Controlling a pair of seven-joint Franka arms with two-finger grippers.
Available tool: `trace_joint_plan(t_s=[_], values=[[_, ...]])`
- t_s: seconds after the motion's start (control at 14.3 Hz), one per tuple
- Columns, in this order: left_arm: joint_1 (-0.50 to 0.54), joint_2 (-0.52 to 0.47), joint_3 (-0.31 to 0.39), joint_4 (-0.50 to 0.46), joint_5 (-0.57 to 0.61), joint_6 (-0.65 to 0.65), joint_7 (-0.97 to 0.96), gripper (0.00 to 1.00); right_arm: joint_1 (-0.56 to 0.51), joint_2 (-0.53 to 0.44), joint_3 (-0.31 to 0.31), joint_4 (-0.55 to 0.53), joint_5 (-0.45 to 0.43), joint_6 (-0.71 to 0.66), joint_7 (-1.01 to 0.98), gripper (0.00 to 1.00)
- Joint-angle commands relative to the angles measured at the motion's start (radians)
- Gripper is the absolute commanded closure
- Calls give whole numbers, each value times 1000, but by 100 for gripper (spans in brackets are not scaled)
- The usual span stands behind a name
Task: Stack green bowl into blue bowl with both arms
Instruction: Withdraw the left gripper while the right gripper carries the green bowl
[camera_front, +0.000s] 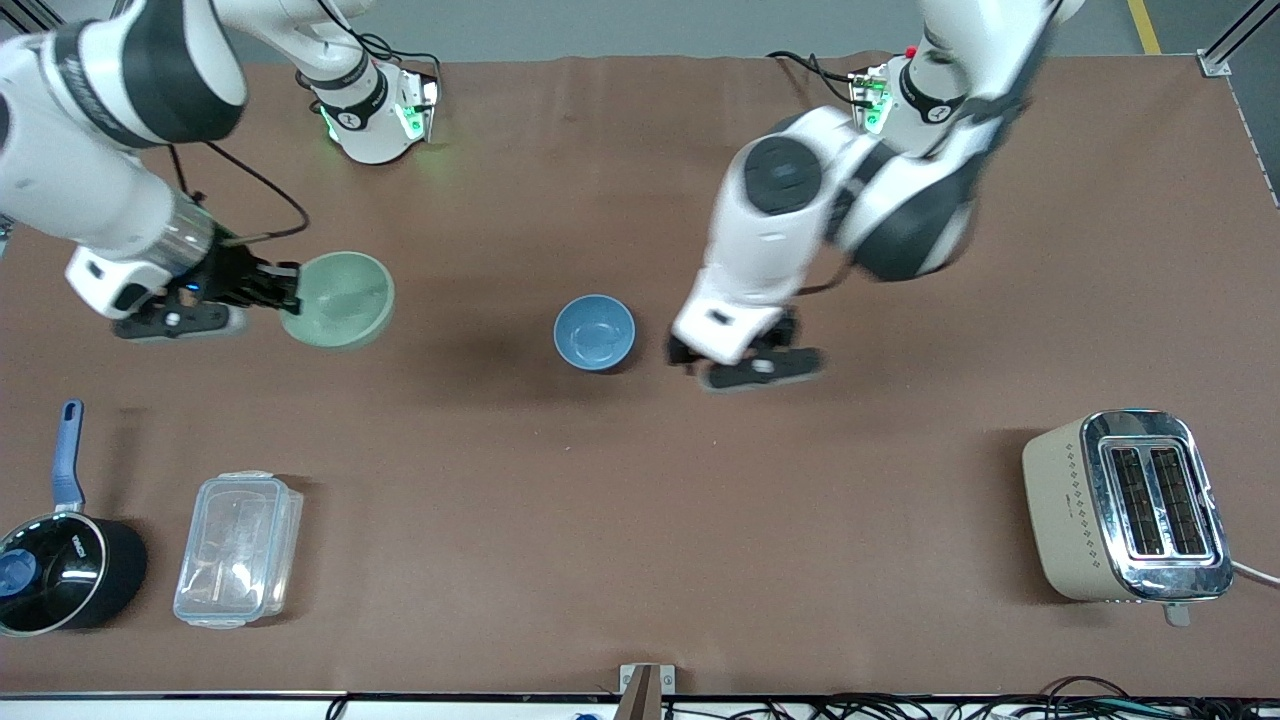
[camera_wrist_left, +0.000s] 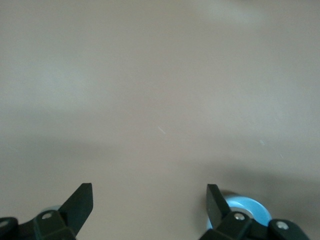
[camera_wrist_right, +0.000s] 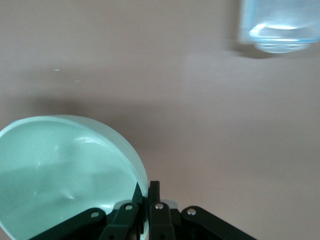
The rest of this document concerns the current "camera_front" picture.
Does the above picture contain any black left arm base cable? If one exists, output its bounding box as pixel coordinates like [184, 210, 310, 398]
[767, 50, 861, 106]

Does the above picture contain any aluminium frame post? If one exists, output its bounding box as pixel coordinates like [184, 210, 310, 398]
[1200, 0, 1280, 79]
[0, 0, 61, 36]

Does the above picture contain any green bowl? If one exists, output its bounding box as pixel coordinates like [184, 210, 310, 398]
[280, 250, 396, 351]

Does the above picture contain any clear plastic food container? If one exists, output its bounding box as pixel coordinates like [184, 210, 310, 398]
[173, 471, 305, 631]

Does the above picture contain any brown table mat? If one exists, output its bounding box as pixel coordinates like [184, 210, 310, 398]
[0, 55, 1280, 697]

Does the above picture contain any blue bowl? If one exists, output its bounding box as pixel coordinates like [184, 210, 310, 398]
[553, 294, 637, 372]

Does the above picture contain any glass lid blue knob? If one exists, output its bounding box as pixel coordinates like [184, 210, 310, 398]
[0, 515, 106, 634]

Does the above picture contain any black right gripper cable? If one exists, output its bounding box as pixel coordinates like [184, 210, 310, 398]
[165, 140, 309, 246]

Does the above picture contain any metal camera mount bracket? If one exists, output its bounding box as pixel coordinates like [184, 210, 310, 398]
[619, 663, 677, 720]

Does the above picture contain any black cable tangle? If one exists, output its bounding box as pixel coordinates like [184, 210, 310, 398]
[800, 677, 1280, 720]

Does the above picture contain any black right arm base cable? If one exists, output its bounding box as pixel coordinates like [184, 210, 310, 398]
[300, 0, 443, 86]

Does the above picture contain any beige chrome toaster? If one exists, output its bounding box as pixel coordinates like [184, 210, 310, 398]
[1022, 408, 1235, 628]

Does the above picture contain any black arm base cable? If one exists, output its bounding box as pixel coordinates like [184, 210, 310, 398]
[767, 50, 861, 106]
[300, 0, 443, 86]

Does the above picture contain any white table front rail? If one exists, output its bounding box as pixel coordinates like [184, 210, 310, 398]
[0, 690, 1280, 720]

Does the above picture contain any black saucepan blue handle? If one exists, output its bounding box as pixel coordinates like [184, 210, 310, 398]
[0, 400, 149, 637]

